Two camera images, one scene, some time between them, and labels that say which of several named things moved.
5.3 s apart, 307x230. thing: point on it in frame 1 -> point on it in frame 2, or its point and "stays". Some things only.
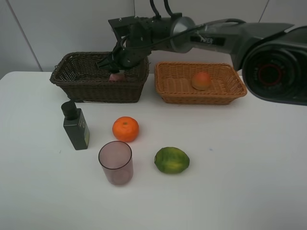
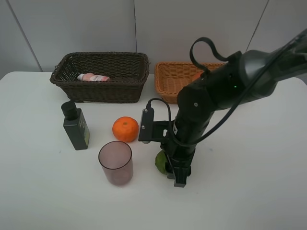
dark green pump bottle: x=75 y=126 stays
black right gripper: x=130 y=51 -> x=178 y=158
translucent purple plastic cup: x=115 y=157 stays
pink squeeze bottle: x=118 y=77 -> x=89 y=76
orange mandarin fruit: x=125 y=129 stays
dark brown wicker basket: x=77 y=74 stays
